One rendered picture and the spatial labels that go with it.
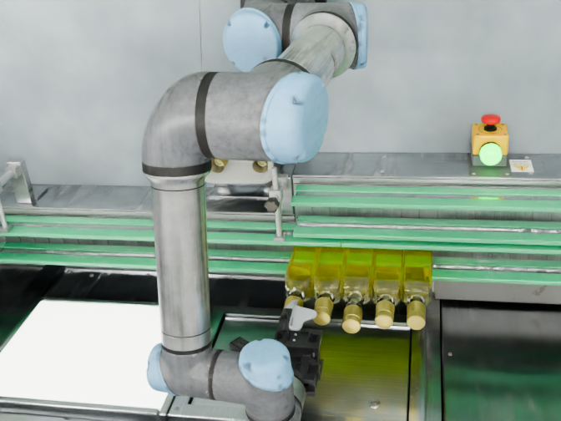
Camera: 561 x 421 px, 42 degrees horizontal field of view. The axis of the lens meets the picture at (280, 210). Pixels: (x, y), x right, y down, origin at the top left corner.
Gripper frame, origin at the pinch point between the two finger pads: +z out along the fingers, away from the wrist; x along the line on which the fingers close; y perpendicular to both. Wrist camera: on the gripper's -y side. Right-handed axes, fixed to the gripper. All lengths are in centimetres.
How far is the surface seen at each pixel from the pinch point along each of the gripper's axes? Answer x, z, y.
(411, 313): 1.5, 0.1, 22.5
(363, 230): 6.4, 21.3, 12.0
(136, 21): 46, 40, -38
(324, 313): 1.0, -0.7, 6.4
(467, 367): -16.0, 6.6, 33.6
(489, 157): 19, 30, 37
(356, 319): 1.4, -2.5, 12.6
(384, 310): 1.4, 0.8, 17.4
